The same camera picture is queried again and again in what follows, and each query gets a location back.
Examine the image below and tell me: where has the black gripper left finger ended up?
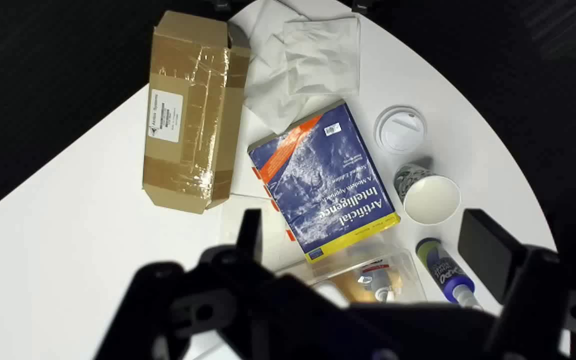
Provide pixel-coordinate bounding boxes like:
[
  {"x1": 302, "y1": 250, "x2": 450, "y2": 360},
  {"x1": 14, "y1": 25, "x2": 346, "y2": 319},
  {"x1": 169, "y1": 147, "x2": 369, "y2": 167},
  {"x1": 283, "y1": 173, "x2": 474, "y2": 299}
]
[{"x1": 234, "y1": 208, "x2": 264, "y2": 266}]

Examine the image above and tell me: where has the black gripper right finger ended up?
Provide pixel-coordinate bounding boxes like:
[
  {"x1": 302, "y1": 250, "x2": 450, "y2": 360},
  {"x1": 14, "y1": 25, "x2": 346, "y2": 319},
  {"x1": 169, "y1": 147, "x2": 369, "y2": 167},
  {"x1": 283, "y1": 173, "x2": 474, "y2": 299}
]
[{"x1": 456, "y1": 208, "x2": 528, "y2": 305}]

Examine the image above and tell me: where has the blue spray bottle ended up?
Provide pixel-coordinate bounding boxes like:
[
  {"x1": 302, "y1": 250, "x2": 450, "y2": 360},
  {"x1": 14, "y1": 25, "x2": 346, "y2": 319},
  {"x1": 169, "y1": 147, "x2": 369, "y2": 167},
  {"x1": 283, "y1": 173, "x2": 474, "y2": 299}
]
[{"x1": 413, "y1": 236, "x2": 484, "y2": 309}]

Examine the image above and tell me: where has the blue hardcover book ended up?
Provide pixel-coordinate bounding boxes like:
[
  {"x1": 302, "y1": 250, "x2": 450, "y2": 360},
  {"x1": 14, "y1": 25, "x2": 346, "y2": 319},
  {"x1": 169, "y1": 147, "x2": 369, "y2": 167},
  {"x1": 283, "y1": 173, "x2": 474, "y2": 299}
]
[{"x1": 246, "y1": 98, "x2": 402, "y2": 266}]

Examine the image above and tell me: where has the patterned paper cup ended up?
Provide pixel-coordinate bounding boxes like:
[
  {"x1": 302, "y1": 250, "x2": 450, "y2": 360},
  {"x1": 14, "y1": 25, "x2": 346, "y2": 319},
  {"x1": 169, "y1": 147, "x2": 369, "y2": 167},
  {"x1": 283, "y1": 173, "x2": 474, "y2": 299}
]
[{"x1": 391, "y1": 156, "x2": 462, "y2": 227}]

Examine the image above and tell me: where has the clear plastic container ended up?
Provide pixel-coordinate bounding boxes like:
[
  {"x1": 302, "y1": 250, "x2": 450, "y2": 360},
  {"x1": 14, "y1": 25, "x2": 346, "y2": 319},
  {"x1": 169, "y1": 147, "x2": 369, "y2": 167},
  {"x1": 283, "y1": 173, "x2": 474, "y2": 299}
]
[{"x1": 276, "y1": 227, "x2": 430, "y2": 309}]

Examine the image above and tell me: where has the white plastic cup lid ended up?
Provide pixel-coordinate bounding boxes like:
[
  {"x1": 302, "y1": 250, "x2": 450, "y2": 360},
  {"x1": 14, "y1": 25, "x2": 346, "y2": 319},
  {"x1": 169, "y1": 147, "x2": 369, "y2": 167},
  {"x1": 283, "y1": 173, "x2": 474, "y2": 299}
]
[{"x1": 373, "y1": 102, "x2": 430, "y2": 156}]

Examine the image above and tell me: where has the white crumpled cloth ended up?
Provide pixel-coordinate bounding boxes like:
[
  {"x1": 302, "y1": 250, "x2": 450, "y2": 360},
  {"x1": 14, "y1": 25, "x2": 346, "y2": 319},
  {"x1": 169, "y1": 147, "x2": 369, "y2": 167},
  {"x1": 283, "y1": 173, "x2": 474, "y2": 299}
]
[{"x1": 229, "y1": 0, "x2": 364, "y2": 131}]

